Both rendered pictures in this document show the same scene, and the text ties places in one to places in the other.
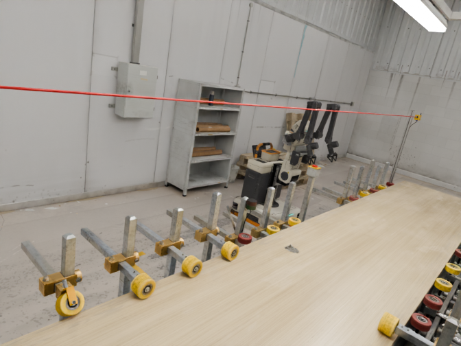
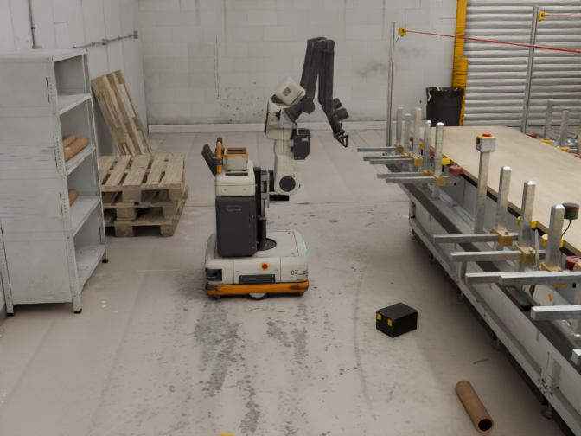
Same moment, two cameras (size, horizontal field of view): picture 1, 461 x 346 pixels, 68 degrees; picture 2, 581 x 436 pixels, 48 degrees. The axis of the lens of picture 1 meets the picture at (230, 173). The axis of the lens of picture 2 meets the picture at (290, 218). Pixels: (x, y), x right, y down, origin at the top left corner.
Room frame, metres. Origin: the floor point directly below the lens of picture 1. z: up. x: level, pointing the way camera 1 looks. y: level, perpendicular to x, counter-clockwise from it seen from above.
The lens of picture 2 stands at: (0.87, 2.16, 1.79)
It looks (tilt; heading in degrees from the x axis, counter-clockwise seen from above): 18 degrees down; 316
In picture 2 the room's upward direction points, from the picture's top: straight up
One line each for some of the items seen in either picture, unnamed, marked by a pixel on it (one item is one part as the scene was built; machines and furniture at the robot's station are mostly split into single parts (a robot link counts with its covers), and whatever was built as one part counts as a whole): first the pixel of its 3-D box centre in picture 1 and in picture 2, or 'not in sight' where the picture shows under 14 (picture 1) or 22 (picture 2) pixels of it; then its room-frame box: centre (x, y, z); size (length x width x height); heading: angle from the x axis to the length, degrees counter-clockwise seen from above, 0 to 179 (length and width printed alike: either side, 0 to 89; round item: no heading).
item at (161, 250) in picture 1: (169, 245); not in sight; (1.45, 0.22, 0.95); 0.14 x 0.06 x 0.05; 140
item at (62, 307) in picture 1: (70, 303); not in sight; (0.97, 0.46, 0.93); 0.09 x 0.08 x 0.09; 50
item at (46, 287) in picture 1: (61, 281); not in sight; (1.06, 0.54, 0.95); 0.14 x 0.06 x 0.05; 140
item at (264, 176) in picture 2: (288, 176); (278, 184); (3.99, -0.70, 0.68); 0.28 x 0.27 x 0.25; 140
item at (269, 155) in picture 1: (270, 155); (236, 158); (4.12, -0.44, 0.87); 0.23 x 0.15 x 0.11; 140
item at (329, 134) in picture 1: (332, 123); (322, 72); (3.91, -1.03, 1.40); 0.11 x 0.06 x 0.43; 141
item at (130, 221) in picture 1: (126, 266); not in sight; (1.27, 0.37, 0.91); 0.04 x 0.04 x 0.48; 50
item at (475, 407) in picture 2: not in sight; (473, 405); (2.19, -0.25, 0.04); 0.30 x 0.08 x 0.08; 140
